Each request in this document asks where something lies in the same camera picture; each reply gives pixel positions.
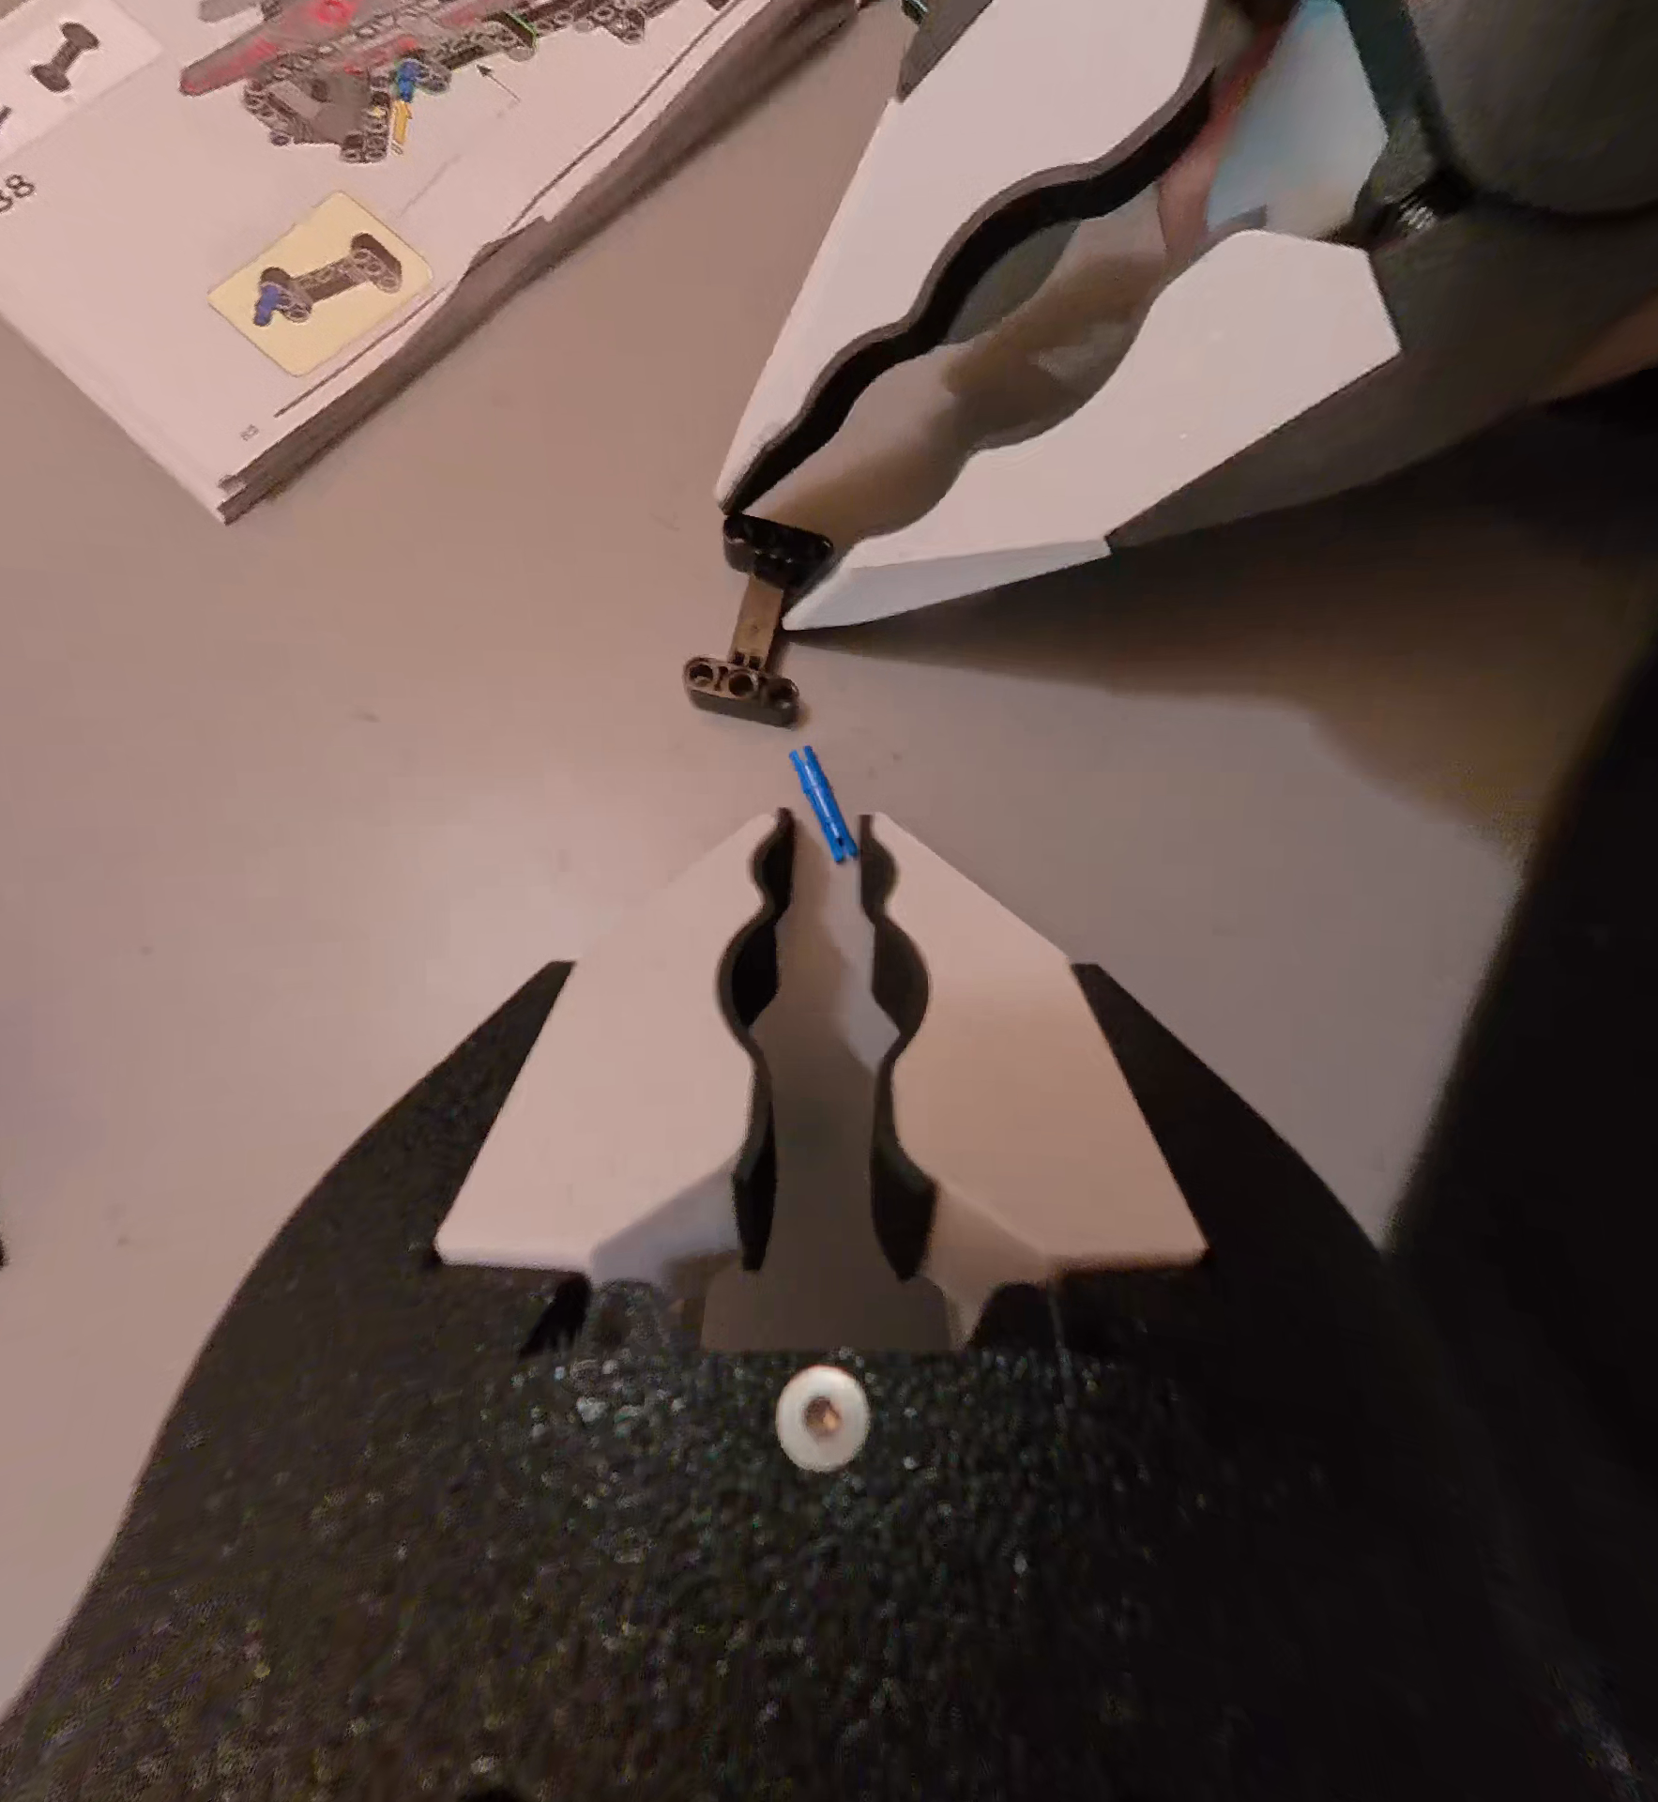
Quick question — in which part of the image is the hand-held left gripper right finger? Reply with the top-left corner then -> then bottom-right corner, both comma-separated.
858,809 -> 1209,1293

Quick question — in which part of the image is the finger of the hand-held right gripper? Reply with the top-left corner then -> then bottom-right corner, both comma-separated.
780,227 -> 1401,633
712,0 -> 1217,516

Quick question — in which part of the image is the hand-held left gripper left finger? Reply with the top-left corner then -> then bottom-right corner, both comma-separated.
437,804 -> 796,1279

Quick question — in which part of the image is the blue toy pin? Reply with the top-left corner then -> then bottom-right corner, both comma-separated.
789,742 -> 863,866

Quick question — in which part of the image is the black toy beam part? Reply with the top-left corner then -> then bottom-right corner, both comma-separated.
684,510 -> 838,727

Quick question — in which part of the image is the white instruction booklet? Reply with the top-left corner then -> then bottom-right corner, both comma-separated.
0,0 -> 917,523

